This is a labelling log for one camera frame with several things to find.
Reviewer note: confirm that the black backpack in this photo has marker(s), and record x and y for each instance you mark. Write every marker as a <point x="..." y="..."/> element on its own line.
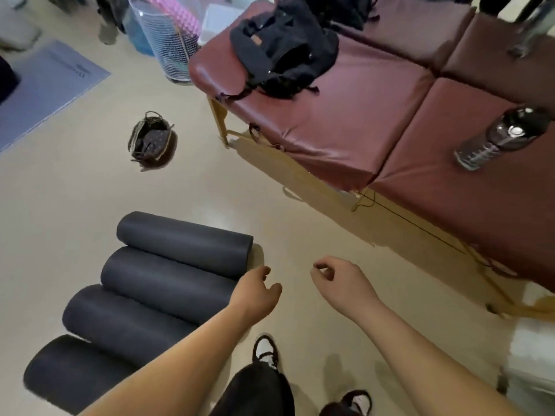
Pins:
<point x="282" y="51"/>

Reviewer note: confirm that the blue plastic bin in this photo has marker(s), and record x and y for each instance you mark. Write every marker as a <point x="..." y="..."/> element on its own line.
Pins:
<point x="138" y="38"/>

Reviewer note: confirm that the person's right forearm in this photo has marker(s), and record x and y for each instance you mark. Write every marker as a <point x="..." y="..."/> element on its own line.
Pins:
<point x="425" y="368"/>

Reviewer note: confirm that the person's left hand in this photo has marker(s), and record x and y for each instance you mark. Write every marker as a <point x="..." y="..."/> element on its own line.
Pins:
<point x="256" y="296"/>

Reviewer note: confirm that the white mesh laundry basket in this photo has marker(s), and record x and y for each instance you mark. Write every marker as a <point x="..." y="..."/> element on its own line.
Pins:
<point x="169" y="51"/>

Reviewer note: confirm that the dark wicker basket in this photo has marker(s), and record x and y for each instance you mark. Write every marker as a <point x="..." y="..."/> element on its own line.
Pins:
<point x="135" y="140"/>

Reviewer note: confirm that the grey yoga mat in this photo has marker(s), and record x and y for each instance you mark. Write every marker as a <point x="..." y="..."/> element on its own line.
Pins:
<point x="164" y="281"/>
<point x="121" y="320"/>
<point x="73" y="372"/>
<point x="186" y="244"/>

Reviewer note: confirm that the grey dotted fabric liner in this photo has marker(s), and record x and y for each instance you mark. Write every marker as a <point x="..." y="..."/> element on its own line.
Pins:
<point x="154" y="142"/>

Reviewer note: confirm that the blue yoga mat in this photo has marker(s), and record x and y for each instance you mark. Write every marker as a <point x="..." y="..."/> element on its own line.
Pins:
<point x="47" y="90"/>

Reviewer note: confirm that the wooden massage table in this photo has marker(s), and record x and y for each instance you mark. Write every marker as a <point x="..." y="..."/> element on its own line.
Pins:
<point x="347" y="116"/>
<point x="412" y="25"/>

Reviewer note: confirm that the person's left forearm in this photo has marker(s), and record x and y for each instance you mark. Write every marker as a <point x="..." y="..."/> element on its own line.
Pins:
<point x="173" y="372"/>

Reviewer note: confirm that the clear bottle black cap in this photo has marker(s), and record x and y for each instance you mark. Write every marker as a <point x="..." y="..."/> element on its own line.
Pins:
<point x="490" y="145"/>

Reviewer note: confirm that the black bag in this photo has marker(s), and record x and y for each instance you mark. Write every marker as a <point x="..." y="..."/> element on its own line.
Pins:
<point x="342" y="10"/>

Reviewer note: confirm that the person's black trousers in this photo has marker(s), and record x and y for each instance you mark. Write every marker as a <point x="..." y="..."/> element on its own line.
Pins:
<point x="256" y="394"/>

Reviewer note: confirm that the white plastic box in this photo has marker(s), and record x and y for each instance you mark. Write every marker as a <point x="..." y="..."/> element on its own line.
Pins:
<point x="221" y="21"/>

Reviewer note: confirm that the person's right hand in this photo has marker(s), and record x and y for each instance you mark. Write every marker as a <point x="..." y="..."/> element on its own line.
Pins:
<point x="347" y="285"/>

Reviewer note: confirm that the black cushion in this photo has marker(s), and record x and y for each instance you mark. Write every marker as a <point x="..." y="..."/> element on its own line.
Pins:
<point x="6" y="80"/>

